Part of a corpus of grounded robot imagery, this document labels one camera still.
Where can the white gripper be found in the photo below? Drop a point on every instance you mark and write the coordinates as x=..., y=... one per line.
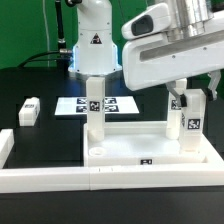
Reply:
x=152, y=61

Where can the white desk top tray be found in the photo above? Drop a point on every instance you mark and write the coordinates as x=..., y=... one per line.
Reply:
x=142, y=143

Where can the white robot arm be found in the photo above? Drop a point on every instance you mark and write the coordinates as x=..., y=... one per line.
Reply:
x=170, y=40

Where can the white L-shaped corner fence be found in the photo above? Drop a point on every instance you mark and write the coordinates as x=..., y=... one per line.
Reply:
x=100, y=178

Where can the white marker base plate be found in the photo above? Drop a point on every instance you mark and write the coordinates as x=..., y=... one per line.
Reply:
x=113, y=105

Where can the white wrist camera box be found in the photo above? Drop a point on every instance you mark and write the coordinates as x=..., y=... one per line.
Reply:
x=154, y=19

